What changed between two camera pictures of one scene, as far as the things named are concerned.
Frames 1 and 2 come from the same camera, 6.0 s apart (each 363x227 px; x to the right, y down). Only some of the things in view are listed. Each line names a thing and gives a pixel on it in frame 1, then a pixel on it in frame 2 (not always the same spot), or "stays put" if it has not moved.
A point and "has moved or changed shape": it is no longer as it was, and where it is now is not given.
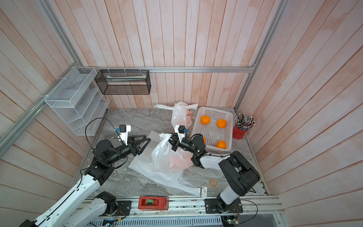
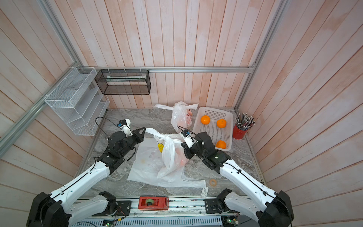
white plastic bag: x=164 y=159 has moved or changed shape
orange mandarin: x=205 y=119 stays put
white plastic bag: x=141 y=162 has moved or changed shape
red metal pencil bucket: x=238 y=134 stays put
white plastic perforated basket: x=213 y=136 stays put
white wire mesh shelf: x=78 y=100 stays put
